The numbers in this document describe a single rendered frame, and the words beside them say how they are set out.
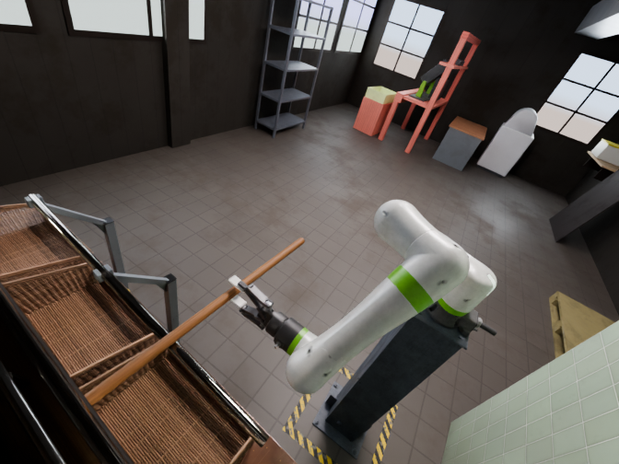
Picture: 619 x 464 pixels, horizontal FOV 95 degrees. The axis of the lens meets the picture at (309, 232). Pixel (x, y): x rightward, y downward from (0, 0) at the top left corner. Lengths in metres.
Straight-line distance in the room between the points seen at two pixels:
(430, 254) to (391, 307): 0.15
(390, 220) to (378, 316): 0.25
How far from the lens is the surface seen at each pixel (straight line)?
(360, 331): 0.72
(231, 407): 0.86
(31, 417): 0.60
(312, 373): 0.75
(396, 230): 0.76
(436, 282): 0.71
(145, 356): 0.89
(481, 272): 1.12
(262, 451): 1.46
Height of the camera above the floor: 1.99
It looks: 38 degrees down
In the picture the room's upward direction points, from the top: 18 degrees clockwise
